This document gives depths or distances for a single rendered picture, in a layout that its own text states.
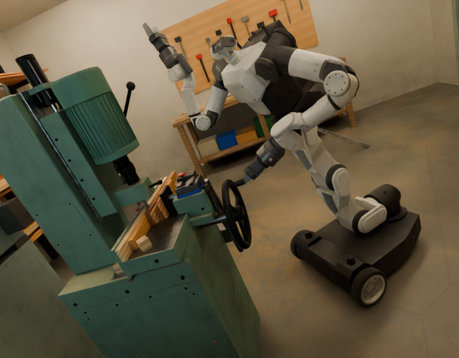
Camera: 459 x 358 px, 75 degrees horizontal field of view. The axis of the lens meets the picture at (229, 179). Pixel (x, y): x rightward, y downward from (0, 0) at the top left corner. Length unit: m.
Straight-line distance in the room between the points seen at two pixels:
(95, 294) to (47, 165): 0.52
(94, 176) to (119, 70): 3.59
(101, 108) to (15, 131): 0.30
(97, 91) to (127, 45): 3.54
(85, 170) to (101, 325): 0.64
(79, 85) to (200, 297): 0.85
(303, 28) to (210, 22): 1.20
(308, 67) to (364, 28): 3.63
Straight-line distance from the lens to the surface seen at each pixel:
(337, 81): 1.03
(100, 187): 1.24
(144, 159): 4.92
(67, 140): 1.22
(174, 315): 1.31
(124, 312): 1.37
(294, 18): 4.46
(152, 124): 4.71
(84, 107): 1.14
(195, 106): 1.57
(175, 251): 1.03
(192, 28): 4.44
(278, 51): 1.15
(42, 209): 1.36
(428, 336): 1.72
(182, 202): 1.19
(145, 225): 1.22
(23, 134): 1.25
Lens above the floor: 1.38
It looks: 21 degrees down
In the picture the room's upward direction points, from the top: 23 degrees counter-clockwise
